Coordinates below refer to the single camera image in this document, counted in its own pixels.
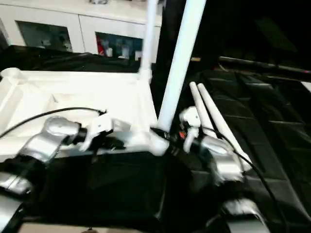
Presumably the white plastic table top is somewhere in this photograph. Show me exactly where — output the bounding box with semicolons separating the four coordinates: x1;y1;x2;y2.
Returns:
0;67;170;163

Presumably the white plastic table leg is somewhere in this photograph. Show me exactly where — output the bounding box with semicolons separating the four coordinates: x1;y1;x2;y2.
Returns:
138;0;157;81
157;0;207;133
197;83;252;171
189;82;215;132

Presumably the black work mat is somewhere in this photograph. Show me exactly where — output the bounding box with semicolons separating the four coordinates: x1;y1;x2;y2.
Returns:
0;45;311;233

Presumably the red package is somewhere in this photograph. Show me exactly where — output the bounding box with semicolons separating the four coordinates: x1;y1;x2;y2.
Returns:
96;38;105;56

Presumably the dark long rod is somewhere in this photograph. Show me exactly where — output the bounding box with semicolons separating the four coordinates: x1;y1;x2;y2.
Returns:
218;56;311;73

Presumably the white glass door cabinet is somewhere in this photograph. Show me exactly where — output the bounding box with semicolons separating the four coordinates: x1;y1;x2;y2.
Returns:
0;0;162;64

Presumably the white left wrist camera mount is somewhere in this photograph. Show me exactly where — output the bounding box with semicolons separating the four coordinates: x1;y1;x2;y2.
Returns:
79;114;131;152

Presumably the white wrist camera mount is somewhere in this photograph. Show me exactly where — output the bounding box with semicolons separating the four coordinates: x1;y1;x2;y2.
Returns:
79;114;131;152
179;106;202;152

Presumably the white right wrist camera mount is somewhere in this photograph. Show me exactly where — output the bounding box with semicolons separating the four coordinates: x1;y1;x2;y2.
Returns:
179;106;202;152

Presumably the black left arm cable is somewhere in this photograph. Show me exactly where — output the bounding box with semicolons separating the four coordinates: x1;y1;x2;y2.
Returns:
0;108;107;138

